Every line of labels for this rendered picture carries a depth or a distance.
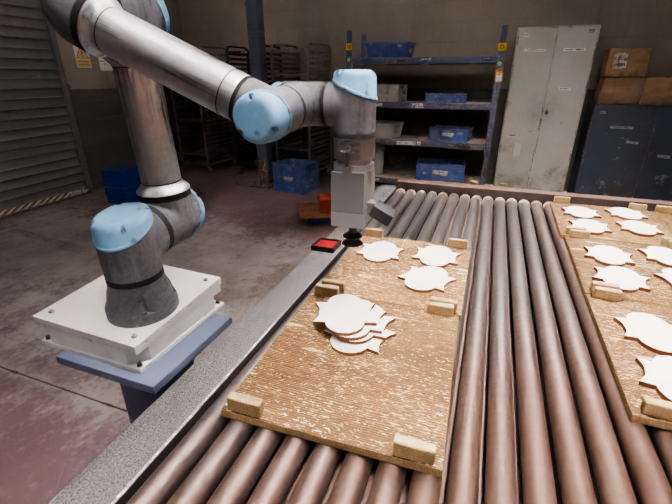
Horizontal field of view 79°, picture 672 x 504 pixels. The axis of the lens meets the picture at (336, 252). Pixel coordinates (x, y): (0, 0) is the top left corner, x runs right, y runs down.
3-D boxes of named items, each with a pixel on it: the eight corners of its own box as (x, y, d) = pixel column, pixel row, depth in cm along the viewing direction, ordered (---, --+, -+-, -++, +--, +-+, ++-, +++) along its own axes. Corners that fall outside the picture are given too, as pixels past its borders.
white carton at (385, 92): (372, 101, 533) (373, 83, 524) (382, 100, 555) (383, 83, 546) (397, 102, 515) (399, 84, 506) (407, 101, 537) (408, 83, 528)
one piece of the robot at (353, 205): (393, 155, 67) (388, 245, 74) (403, 146, 75) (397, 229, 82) (326, 151, 71) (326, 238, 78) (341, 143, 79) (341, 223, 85)
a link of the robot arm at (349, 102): (336, 69, 73) (383, 69, 71) (336, 132, 78) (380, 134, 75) (322, 69, 67) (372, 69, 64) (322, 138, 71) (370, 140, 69)
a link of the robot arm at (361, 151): (379, 134, 75) (368, 141, 68) (378, 159, 77) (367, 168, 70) (341, 133, 78) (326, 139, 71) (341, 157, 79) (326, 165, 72)
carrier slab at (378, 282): (316, 294, 103) (316, 289, 102) (362, 238, 138) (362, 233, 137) (460, 321, 92) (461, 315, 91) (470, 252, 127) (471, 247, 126)
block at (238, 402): (226, 410, 65) (224, 397, 64) (233, 402, 67) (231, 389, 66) (260, 419, 64) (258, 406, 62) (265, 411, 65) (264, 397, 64)
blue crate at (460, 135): (427, 140, 521) (428, 127, 515) (435, 136, 552) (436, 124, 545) (466, 143, 500) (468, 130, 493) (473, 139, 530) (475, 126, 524)
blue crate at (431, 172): (414, 180, 536) (416, 163, 527) (416, 172, 574) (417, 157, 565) (464, 182, 523) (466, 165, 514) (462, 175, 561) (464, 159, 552)
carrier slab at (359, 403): (221, 416, 66) (220, 409, 66) (313, 296, 102) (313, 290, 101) (441, 478, 56) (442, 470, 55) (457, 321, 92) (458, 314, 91)
